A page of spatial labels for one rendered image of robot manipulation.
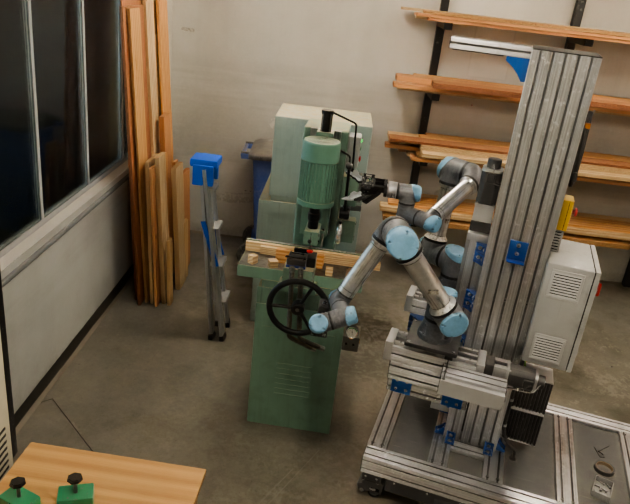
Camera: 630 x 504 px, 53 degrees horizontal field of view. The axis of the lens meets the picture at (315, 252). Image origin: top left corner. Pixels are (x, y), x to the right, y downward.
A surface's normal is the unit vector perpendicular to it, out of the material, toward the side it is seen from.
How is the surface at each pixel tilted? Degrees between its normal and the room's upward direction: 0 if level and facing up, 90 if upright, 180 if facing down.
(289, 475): 0
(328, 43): 90
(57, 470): 0
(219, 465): 0
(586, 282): 90
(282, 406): 90
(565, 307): 90
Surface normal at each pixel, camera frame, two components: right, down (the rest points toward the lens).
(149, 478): 0.11, -0.92
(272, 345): -0.11, 0.38
